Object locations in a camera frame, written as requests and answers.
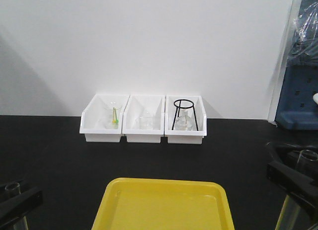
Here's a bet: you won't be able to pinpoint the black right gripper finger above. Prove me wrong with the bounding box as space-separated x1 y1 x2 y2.
267 150 318 217

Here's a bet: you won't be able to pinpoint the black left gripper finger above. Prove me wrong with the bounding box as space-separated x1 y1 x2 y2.
0 181 43 230

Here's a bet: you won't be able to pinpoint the yellow plastic tray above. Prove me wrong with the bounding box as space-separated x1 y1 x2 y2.
92 178 235 230

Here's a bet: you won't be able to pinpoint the blue perforated rack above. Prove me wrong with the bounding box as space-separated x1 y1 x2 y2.
275 66 318 131

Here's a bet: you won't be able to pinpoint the white bin left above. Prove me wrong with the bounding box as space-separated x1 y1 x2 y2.
79 93 130 143

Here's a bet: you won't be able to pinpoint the white bin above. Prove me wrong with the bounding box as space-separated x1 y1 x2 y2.
122 95 165 143
79 93 130 143
164 95 207 145

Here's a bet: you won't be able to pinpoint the green yellow stirrers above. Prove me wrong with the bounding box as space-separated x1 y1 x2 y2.
112 107 119 124

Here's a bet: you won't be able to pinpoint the clear glass beaker left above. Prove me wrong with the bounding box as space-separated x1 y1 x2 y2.
103 101 122 129

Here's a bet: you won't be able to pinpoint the clear glass beaker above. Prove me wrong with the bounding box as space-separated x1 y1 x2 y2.
135 109 160 130
103 101 122 129

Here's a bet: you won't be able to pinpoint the white bin right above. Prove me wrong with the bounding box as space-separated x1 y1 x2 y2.
164 95 207 145

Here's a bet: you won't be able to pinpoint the clear conical flask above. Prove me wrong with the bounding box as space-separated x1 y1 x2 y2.
174 109 195 131

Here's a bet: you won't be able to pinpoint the clear plastic bag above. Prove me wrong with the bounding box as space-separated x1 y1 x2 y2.
289 0 318 66

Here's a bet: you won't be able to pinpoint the white bin middle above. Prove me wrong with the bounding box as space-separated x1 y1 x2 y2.
122 95 165 143

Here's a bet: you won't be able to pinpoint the clear glass beaker middle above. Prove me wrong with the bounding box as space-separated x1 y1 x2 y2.
135 109 160 130

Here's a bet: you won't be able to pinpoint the black wire tripod stand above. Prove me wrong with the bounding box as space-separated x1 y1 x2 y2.
171 99 199 131

